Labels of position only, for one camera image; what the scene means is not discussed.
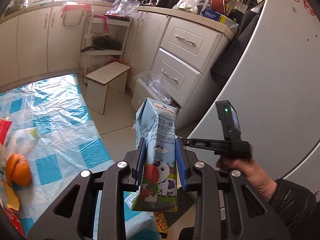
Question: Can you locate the red pot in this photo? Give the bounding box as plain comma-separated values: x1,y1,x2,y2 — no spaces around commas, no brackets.
210,0,226,15

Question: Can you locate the clear plastic water bottle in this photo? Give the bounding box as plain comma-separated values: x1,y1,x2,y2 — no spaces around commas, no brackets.
6,127,39,157

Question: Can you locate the small orange peel piece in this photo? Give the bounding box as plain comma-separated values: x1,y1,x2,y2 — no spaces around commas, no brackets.
2,180,21,211

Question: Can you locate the black pan on rack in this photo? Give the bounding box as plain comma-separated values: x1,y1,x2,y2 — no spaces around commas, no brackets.
80,35,122,53

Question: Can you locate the black jacket forearm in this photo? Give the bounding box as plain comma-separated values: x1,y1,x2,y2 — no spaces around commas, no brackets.
269,179,319,239

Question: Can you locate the red snack wrapper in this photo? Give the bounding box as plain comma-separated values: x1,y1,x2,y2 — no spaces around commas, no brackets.
3,206,26,238

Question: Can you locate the small white stool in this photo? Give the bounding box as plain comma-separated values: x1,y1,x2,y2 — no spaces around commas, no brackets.
86,62,130,115

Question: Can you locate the red bag on cabinet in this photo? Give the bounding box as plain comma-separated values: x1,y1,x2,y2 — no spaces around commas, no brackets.
61,1,92,17

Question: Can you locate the clear plastic bag on rack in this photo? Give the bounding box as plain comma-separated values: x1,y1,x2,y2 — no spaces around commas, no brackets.
106,0,140,17

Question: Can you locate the white plastic bag on counter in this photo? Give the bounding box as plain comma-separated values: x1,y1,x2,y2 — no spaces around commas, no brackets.
172,0,203,14

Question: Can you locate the large orange peel half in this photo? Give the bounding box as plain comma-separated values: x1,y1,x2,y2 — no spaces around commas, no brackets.
5,153,31,187

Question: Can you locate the open white drawer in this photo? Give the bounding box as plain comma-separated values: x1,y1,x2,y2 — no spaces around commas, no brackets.
131,78,181,120

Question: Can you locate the clear plastic bag in drawer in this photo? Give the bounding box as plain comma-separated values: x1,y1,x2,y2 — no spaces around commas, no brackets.
134,71,172,105

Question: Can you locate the person's right hand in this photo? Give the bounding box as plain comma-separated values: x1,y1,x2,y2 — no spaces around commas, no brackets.
216,157,277,202

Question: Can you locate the white refrigerator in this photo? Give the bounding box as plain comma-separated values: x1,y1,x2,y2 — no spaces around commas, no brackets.
218,0,319,196

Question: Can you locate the blue box on counter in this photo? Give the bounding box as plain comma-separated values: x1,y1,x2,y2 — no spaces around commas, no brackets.
201,8,239,34

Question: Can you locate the white shelf rack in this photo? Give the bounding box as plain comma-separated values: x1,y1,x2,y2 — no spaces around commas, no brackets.
80,10,132,78

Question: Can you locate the blue cow milk carton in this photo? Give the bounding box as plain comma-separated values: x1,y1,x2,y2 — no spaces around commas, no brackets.
131,98,177,212

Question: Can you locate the blue checkered plastic tablecloth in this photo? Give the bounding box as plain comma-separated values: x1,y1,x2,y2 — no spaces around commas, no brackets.
0,74,161,240

